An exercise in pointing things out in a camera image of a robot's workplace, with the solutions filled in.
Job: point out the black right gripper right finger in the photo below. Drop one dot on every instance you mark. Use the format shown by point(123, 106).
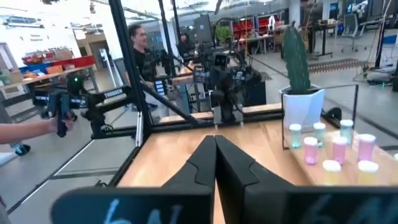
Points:
point(233, 174)

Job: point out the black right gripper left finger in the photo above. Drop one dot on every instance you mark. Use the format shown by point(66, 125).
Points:
point(202, 168)

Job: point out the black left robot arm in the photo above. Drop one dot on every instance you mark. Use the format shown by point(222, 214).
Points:
point(227, 81)

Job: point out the person's forearm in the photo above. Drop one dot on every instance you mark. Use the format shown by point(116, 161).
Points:
point(25, 132)

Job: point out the green background plant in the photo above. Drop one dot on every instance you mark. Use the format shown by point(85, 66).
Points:
point(224, 32)

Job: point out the person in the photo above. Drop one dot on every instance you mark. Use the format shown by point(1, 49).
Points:
point(144, 62)
point(186, 43)

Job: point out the grey background monitor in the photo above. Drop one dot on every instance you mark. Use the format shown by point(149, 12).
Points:
point(203, 29)

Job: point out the red storage bins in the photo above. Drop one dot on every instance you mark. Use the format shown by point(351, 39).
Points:
point(255, 25)

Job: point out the green cactus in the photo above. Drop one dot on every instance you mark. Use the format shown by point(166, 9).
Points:
point(296, 59)

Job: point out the white planter pot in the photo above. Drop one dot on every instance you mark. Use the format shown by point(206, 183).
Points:
point(303, 107)

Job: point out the black gantry beam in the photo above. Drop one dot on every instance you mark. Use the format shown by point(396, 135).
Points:
point(127, 62)

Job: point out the black background desk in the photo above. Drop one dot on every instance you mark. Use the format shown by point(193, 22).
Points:
point(321, 34)

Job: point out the zigzag floor strip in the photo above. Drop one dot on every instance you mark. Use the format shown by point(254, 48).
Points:
point(335, 66)

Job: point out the grey office chair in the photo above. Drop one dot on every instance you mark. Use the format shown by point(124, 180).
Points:
point(350, 28)

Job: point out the person's hand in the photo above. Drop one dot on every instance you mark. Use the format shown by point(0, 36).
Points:
point(66, 123)

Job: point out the wooden table with bins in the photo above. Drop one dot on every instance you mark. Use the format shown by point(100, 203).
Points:
point(46, 73)

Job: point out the black aluminium table frame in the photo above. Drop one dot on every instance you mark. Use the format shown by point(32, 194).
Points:
point(186, 124)

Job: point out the silver metal bracket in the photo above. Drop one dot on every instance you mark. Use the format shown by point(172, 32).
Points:
point(139, 129)

